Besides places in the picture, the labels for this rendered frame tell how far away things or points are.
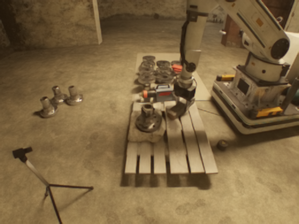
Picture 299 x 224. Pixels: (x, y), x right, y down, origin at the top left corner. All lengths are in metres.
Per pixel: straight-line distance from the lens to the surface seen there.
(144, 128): 1.63
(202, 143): 1.62
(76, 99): 2.53
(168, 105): 2.03
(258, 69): 2.03
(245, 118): 1.88
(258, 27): 1.66
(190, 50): 1.55
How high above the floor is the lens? 1.35
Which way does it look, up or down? 39 degrees down
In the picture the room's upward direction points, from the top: straight up
